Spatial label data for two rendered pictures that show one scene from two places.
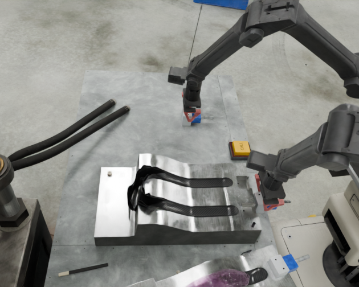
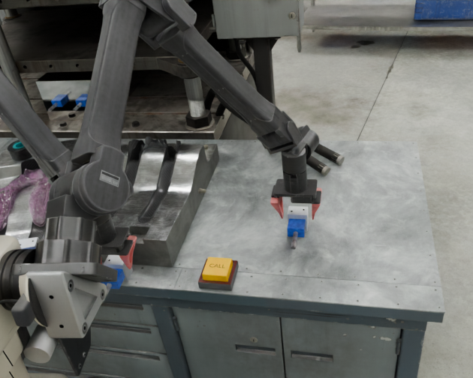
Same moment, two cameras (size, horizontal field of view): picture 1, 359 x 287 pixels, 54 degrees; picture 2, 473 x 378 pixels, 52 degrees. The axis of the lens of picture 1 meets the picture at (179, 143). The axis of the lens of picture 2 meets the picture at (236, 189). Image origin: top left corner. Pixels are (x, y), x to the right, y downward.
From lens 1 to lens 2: 1.68 m
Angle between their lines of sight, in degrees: 79
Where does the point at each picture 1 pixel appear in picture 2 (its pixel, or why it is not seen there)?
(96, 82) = (387, 150)
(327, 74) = not seen: outside the picture
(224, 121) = (293, 271)
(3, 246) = (175, 123)
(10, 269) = (154, 127)
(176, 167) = (183, 178)
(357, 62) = (82, 139)
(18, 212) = (193, 117)
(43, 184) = not seen: hidden behind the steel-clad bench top
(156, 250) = not seen: hidden behind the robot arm
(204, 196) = (138, 199)
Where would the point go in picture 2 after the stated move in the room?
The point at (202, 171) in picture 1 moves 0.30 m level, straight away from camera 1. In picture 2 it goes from (173, 201) to (275, 227)
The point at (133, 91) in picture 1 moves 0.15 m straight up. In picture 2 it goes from (369, 180) to (372, 135)
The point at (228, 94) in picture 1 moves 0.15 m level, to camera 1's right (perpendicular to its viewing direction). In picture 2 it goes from (371, 292) to (359, 346)
